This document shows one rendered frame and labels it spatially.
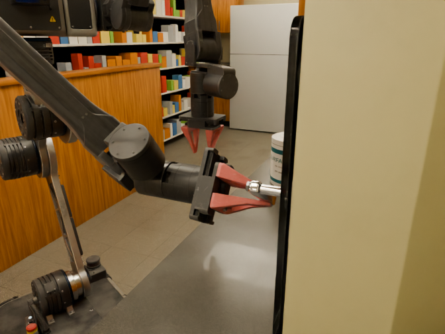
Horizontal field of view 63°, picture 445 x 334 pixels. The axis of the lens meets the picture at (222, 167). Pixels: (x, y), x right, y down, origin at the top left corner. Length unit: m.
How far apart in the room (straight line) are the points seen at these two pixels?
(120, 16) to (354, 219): 0.93
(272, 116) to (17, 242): 3.92
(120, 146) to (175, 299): 0.31
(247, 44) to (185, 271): 4.96
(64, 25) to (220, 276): 0.88
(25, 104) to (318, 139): 1.03
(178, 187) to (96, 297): 1.41
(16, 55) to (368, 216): 0.49
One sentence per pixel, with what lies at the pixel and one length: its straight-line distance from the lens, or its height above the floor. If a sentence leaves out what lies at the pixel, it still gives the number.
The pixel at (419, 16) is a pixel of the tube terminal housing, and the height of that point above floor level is 1.39.
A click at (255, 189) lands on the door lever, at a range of 0.43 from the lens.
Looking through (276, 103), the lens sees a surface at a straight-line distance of 5.48.
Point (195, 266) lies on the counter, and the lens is 0.76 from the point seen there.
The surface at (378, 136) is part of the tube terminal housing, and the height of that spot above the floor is 1.29.
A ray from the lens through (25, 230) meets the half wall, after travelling 2.73.
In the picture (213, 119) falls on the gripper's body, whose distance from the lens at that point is 0.86.
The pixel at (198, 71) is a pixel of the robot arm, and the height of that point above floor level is 1.30.
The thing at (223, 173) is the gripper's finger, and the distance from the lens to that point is 0.49.
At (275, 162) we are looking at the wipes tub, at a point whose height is 1.02.
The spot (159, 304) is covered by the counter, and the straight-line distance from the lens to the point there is 0.68.
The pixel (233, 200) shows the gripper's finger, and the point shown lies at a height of 1.17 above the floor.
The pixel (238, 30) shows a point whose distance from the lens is 5.60.
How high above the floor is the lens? 1.37
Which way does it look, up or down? 20 degrees down
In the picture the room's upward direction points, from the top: straight up
